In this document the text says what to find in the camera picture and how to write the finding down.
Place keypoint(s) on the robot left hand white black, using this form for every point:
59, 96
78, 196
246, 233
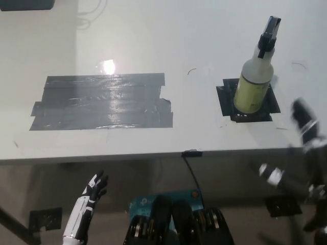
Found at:
84, 206

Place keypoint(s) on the robot right hand black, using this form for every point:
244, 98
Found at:
305, 120

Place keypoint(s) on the translucent spray bottle yellow liquid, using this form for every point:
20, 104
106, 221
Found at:
251, 84

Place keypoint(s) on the teal router box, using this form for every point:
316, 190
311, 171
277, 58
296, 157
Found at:
143, 204

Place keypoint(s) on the black metal bar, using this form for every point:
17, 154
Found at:
18, 224

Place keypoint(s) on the small black tape square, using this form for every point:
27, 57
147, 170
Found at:
225, 102

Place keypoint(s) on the dark flat object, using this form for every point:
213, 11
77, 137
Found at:
25, 4

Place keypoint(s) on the large grey duct tape patch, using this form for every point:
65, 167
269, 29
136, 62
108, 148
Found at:
102, 102

